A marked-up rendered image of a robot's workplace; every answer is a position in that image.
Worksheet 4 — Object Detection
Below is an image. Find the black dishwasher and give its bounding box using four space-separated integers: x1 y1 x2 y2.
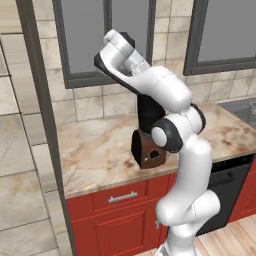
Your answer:
196 154 256 236

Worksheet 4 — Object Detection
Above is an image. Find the grey framed window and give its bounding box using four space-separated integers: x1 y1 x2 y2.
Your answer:
52 0 157 90
182 0 256 76

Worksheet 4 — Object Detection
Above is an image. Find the grey tall panel edge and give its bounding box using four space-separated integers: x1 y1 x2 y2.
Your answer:
15 0 78 256

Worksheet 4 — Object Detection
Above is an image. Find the red drawer front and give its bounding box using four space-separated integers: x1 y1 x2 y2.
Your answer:
92 179 150 213

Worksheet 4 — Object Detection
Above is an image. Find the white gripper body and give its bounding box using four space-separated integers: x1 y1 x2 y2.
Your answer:
130 54 151 75

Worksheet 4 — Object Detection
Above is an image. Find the red cupboard run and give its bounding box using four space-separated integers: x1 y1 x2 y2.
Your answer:
227 162 256 224

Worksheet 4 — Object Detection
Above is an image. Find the silver drawer handle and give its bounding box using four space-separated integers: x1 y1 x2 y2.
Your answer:
107 190 139 204

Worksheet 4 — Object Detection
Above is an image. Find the grey sink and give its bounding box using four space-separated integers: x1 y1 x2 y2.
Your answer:
218 97 256 130

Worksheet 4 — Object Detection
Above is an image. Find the red cupboard door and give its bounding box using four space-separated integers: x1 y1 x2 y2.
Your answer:
71 199 162 256

